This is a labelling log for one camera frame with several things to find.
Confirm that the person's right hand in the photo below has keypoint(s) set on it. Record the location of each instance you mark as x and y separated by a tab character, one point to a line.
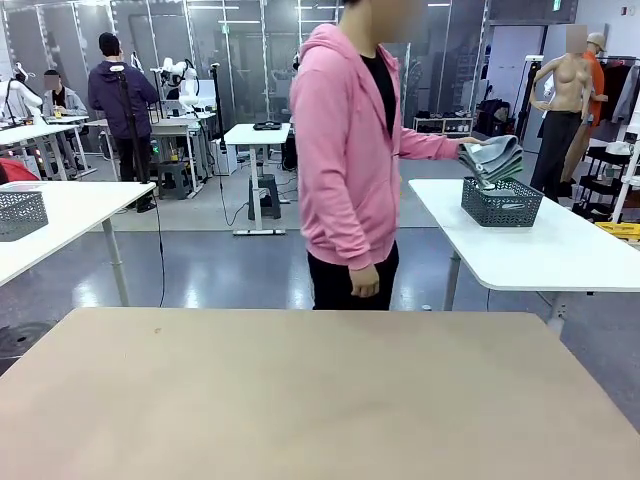
365	284

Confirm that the person's left hand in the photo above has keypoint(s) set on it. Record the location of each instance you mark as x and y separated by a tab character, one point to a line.
469	144

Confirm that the light blue towel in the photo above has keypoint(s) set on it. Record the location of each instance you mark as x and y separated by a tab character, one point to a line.
495	150

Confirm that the grey plastic lattice basket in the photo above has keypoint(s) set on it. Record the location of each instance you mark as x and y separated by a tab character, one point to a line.
22	215
500	212

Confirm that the person's left forearm pink sleeve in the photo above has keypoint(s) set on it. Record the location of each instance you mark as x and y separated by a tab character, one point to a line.
430	147

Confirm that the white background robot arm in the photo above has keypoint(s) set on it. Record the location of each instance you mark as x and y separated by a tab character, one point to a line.
187	90
22	95

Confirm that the person's right forearm pink sleeve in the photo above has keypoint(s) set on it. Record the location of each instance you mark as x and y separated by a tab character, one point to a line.
357	235

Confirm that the black bags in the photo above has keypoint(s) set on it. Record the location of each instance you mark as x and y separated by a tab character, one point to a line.
492	117

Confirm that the white shoe rack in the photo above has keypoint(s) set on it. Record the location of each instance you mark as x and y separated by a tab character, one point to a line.
440	122

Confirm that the black tripod with white head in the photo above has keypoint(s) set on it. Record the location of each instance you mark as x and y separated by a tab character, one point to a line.
520	125
131	125

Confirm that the bare mannequin with black trousers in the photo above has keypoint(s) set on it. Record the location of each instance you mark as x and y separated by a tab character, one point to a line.
565	85

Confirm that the black shelf cart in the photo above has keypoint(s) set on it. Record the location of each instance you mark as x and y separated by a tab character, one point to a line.
600	170

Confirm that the person in pink hoodie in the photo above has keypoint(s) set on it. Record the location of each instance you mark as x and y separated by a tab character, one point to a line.
335	150

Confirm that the mannequin in orange with hat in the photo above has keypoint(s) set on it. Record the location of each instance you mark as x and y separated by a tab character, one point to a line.
595	75

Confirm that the clothes rack with garments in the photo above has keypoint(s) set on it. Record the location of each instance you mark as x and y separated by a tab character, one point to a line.
617	90

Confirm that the yellow plastic crate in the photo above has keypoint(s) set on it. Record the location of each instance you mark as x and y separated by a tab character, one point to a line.
620	231

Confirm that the small white standing desk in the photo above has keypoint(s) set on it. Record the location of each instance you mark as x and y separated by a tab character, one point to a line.
257	135

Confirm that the white box on floor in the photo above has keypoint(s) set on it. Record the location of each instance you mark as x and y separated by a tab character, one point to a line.
227	160

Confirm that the black device on desk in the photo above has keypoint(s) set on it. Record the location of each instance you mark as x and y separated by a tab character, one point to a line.
266	126

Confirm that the dark grey step stool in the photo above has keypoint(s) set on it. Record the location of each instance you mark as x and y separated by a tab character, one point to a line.
175	177

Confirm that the thin black pole stand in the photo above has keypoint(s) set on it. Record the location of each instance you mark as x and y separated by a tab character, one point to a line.
216	100

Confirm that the white background workbench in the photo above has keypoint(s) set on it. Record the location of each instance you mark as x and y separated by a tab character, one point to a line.
170	127

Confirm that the white table with round leg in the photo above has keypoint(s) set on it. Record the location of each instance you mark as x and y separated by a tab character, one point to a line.
85	210

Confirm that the person in purple jacket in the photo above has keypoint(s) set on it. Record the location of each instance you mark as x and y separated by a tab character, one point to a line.
120	95

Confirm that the seated person in grey jacket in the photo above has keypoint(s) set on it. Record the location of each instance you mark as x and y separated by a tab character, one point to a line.
67	102

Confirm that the black floor plate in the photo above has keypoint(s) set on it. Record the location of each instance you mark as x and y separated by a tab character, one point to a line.
20	340

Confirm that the person in red top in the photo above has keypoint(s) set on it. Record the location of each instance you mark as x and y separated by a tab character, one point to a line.
15	170

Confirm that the white background work table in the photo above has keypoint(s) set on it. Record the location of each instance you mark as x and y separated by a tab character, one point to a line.
30	131

